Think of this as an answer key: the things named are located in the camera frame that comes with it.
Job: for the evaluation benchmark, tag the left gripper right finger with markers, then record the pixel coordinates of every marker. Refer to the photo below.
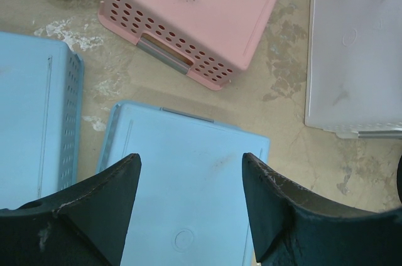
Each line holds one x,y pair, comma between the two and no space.
291,225

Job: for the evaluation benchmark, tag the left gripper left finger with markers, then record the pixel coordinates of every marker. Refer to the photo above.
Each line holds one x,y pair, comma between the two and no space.
84,224

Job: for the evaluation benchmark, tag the blue plastic basket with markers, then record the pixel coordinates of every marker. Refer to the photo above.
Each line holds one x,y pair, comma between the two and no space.
190,207
41,101

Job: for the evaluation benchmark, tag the large black plastic bin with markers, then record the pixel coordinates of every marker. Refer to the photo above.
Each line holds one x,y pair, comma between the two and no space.
399,179

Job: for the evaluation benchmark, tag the white plastic basket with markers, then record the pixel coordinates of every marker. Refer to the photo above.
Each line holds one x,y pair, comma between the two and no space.
354,68

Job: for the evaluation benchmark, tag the pink plastic basket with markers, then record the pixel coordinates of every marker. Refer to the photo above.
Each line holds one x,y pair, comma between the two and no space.
210,41

